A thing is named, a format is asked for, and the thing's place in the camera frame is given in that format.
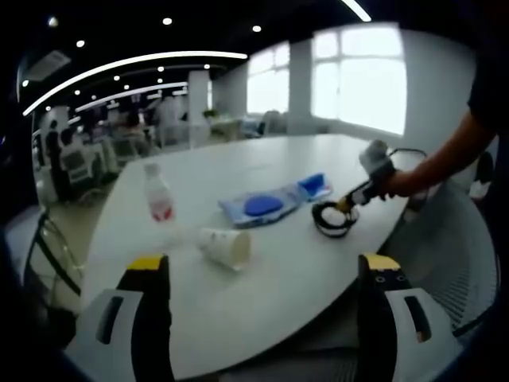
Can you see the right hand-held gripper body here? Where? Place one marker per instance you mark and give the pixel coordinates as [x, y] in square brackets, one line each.
[378, 159]

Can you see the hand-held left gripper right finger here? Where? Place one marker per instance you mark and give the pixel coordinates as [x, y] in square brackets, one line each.
[378, 318]

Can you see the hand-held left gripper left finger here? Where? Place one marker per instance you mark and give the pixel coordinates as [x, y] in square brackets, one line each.
[149, 318]

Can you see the small blue packet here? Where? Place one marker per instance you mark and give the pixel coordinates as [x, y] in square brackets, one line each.
[316, 185]

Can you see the white paper cup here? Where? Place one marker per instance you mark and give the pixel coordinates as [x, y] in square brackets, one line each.
[226, 246]

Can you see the clear bottle with red label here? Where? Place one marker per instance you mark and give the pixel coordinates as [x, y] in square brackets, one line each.
[159, 195]

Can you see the person's right hand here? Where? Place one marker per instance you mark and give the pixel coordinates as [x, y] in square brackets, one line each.
[393, 185]

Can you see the large bright window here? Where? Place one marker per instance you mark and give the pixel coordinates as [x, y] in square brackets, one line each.
[366, 79]

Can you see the white table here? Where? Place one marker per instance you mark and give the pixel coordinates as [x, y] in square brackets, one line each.
[302, 274]

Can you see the white mesh chair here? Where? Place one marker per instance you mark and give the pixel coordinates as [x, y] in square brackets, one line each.
[457, 258]

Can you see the narrow bright window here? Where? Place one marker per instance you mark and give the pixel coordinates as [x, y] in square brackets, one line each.
[268, 83]

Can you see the person's dark sleeve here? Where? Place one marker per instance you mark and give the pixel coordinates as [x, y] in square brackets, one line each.
[491, 79]

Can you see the short ceiling light strip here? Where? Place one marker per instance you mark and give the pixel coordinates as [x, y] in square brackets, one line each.
[358, 8]

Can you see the long curved ceiling light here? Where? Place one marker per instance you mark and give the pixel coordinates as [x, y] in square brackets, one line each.
[107, 69]

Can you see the black frame chair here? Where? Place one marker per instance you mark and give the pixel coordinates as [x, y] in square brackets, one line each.
[55, 258]

